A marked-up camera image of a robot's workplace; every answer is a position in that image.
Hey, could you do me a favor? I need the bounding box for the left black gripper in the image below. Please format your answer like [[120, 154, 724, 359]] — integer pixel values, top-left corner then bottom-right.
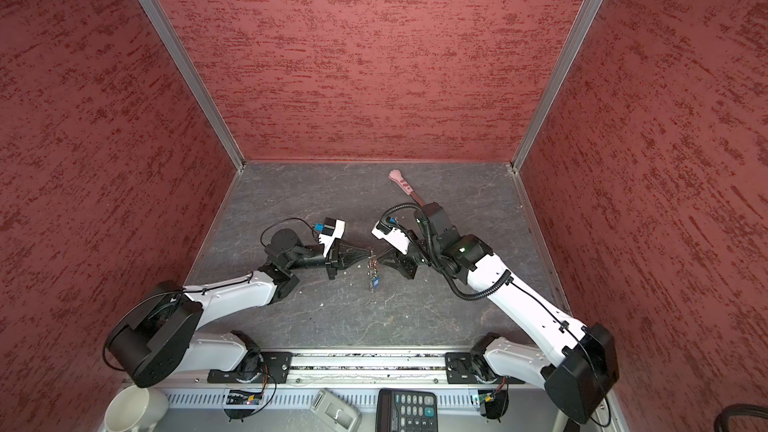
[[287, 238, 371, 279]]

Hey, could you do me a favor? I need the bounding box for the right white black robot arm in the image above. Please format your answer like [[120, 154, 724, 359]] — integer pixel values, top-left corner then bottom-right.
[[372, 203, 619, 424]]

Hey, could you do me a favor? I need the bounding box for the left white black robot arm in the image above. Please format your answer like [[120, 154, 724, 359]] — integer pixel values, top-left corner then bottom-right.
[[102, 219, 371, 388]]

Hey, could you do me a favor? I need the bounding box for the black calculator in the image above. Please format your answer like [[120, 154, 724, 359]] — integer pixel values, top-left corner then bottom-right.
[[375, 388, 438, 432]]

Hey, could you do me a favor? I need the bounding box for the grey plastic device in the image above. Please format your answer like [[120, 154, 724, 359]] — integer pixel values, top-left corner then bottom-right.
[[310, 389, 362, 432]]

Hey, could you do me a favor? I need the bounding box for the white mug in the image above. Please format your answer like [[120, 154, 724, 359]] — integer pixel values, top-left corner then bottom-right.
[[104, 386, 170, 432]]

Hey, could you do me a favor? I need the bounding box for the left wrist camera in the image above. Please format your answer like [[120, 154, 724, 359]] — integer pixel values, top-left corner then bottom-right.
[[314, 217, 346, 257]]

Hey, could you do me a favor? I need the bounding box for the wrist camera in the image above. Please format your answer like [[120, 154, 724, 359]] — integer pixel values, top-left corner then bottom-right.
[[314, 217, 346, 257], [372, 217, 411, 255]]

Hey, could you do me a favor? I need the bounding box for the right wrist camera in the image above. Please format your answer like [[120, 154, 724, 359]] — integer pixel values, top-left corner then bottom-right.
[[372, 217, 411, 255]]

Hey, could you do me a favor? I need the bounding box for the pink handled knife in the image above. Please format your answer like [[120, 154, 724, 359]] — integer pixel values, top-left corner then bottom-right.
[[388, 169, 425, 206]]

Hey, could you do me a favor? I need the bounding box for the aluminium front rail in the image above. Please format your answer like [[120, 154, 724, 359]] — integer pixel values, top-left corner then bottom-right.
[[122, 346, 601, 389]]

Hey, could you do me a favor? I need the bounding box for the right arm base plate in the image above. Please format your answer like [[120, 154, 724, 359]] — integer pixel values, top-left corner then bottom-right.
[[444, 352, 503, 385]]

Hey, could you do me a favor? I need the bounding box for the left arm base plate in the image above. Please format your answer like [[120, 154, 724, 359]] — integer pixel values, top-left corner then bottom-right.
[[207, 351, 293, 386]]

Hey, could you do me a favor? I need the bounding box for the left aluminium corner post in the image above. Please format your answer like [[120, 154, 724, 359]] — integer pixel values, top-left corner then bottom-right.
[[138, 0, 247, 174]]

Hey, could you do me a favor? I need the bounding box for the aluminium corner post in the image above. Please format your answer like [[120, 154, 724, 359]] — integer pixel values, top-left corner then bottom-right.
[[511, 0, 604, 174], [138, 0, 247, 174]]

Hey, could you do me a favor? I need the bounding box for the right aluminium corner post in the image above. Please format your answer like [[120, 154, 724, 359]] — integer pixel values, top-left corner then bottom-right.
[[511, 0, 604, 174]]

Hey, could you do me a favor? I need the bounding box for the black cable coil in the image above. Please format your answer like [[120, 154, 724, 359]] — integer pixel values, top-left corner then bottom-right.
[[713, 403, 768, 432]]

